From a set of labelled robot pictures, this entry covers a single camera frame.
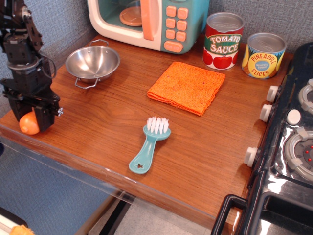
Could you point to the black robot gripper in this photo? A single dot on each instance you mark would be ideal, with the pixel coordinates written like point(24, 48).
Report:
point(30, 88)

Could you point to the orange toy carrot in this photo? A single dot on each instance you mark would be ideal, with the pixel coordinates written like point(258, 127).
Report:
point(28, 124)

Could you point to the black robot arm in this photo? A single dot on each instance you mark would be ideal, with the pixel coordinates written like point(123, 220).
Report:
point(18, 34)

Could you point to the clear acrylic table guard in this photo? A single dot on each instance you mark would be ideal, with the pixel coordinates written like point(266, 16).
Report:
point(125, 188)

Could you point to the small steel bowl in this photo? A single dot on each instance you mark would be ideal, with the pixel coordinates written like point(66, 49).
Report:
point(92, 64)

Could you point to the teal dish brush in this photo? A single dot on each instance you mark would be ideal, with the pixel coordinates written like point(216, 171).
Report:
point(156, 129)

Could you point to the orange folded cloth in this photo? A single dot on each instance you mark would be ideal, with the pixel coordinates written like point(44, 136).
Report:
point(187, 87)

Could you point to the teal toy microwave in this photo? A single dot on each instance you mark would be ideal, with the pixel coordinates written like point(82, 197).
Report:
point(171, 26)

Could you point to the tomato sauce can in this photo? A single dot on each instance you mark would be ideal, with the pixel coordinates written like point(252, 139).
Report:
point(222, 40)

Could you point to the pineapple slices can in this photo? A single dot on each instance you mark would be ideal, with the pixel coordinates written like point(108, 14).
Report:
point(263, 55)

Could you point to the black toy stove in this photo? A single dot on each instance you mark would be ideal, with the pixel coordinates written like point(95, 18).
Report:
point(280, 188)

